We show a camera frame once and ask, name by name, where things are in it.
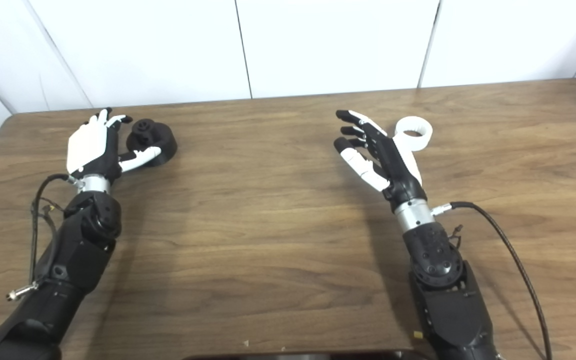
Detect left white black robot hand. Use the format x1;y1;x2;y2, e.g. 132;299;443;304
66;107;163;182

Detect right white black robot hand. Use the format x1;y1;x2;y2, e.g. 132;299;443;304
333;110;428;213

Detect white toothed plastic ring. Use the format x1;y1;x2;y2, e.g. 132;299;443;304
394;116;433;152

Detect round black plastic part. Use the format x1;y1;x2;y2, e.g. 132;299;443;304
126;119;178;167

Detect thin left wrist wires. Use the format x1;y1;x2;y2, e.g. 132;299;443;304
32;196;65;236

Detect thin wrist wires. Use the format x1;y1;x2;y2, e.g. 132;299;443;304
32;196;65;236
448;225;465;251

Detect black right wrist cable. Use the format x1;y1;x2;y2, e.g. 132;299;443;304
430;201;554;360

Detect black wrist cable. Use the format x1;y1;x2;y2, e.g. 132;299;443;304
430;201;554;360
6;173;80;302

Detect thin right wrist wires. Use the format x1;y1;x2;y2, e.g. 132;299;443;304
448;225;465;251

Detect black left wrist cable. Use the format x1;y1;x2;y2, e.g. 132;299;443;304
6;173;80;302

